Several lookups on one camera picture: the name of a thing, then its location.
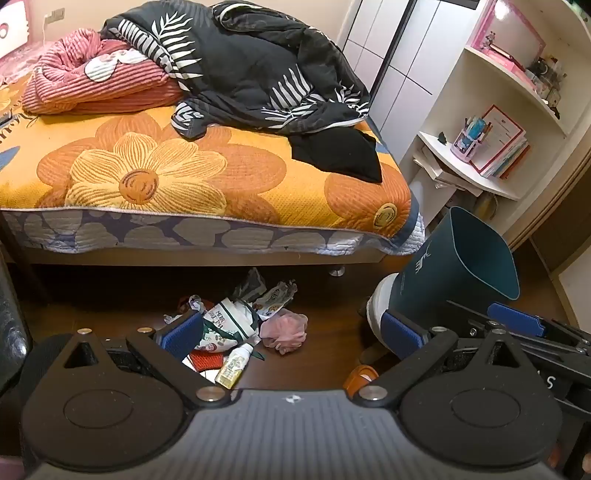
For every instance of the grey wrapper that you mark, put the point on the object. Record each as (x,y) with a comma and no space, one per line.
(249,286)

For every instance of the pink ribbed blanket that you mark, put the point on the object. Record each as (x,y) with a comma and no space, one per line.
(92,87)

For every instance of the pink patterned pillow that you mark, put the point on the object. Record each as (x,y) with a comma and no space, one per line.
(18,62)

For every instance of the white floral printed bag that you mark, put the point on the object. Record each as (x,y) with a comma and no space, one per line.
(231,323)

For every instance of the white wardrobe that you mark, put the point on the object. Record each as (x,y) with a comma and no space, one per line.
(415,69)

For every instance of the stack of papers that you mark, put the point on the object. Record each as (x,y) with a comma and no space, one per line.
(438,173)

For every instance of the black glossy object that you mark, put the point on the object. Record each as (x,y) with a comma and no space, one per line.
(11,332)

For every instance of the orange plastic object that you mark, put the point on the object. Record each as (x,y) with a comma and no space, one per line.
(360,379)

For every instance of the pink picture box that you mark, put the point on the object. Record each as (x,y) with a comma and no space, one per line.
(517,32)

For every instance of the red bordered book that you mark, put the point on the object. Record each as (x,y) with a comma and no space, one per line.
(498,134)

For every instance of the cookie print snack packet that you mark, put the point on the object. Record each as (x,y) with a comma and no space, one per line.
(277,295)

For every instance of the pink pen holder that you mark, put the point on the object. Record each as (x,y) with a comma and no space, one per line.
(464,145)

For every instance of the beige wall socket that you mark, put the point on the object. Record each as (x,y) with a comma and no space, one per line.
(55,16)

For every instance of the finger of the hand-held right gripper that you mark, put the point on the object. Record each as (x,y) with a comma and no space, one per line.
(531,340)
(517,319)

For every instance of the black garment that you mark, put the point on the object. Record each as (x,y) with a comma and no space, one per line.
(337,154)

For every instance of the dark shelf ornament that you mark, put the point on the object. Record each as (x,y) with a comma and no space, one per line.
(545,74)

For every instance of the orange floral bedspread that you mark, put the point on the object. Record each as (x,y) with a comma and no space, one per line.
(231,184)

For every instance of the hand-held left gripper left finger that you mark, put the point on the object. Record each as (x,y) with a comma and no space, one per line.
(180,334)

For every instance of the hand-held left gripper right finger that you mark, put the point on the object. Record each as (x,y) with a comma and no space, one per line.
(401,334)

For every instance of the white plastic object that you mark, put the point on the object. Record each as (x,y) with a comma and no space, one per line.
(376,314)

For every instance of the white pink headboard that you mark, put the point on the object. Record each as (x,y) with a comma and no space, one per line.
(11,27)

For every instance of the bundle of pens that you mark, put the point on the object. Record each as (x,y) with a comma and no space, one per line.
(475,125)

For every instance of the row of books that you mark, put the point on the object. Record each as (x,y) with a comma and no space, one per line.
(515,164)

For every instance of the black leaf print quilt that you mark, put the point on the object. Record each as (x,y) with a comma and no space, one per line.
(254,60)

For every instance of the small yellow label bottle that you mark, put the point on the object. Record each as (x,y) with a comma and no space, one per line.
(231,367)

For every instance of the bed with orange sheet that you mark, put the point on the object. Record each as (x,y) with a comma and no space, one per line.
(138,233)

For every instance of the teal plastic trash bin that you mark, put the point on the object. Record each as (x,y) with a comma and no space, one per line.
(443,277)

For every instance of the wooden door frame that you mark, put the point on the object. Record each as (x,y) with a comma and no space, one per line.
(554,203)

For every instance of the white shelf unit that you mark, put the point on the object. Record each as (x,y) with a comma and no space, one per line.
(455,92)

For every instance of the yellow cloth bag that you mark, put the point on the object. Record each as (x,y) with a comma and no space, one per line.
(485,205)

